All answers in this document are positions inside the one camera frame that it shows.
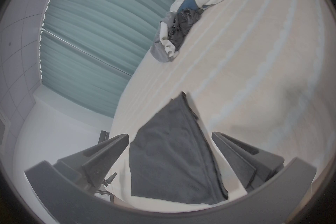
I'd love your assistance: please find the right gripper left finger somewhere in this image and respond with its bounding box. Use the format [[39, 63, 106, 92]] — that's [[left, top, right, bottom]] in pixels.
[[54, 134, 130, 192]]

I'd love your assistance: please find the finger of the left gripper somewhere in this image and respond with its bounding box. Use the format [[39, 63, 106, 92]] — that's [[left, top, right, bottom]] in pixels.
[[104, 172, 118, 187]]

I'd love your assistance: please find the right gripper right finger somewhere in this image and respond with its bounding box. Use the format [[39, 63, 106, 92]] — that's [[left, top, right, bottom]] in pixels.
[[211, 132, 286, 195]]

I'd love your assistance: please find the black T-shirt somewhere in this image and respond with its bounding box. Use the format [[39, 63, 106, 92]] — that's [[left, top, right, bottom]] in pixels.
[[129, 91, 229, 205]]

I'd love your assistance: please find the bed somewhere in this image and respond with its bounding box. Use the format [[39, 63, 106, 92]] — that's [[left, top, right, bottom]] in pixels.
[[104, 0, 336, 212]]

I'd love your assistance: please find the pile of clothes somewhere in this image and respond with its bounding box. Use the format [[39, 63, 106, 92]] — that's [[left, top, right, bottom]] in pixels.
[[150, 0, 231, 63]]

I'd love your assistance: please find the blue-green curtain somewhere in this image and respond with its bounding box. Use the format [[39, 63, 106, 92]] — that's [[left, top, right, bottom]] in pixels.
[[41, 0, 182, 77], [39, 32, 132, 119]]

